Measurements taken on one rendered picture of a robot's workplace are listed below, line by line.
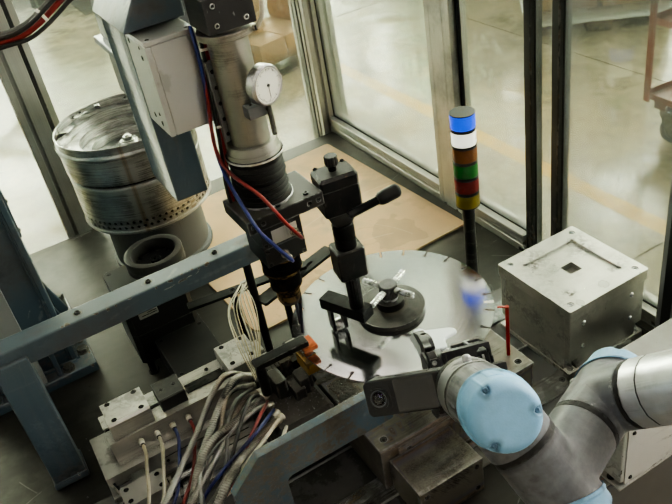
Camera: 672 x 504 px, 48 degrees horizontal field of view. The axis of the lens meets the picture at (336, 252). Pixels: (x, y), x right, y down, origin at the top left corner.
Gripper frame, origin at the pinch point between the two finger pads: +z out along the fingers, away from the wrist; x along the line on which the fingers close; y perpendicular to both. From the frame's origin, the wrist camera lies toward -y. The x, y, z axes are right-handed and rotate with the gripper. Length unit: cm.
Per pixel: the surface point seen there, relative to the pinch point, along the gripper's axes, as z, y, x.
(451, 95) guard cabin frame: 56, 28, 45
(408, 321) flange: 12.6, 1.7, 5.0
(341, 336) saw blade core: 14.3, -9.0, 5.0
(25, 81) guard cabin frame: 79, -65, 74
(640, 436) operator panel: -0.4, 28.6, -17.4
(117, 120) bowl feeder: 74, -45, 59
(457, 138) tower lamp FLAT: 25.1, 19.2, 32.4
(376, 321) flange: 14.1, -3.1, 6.0
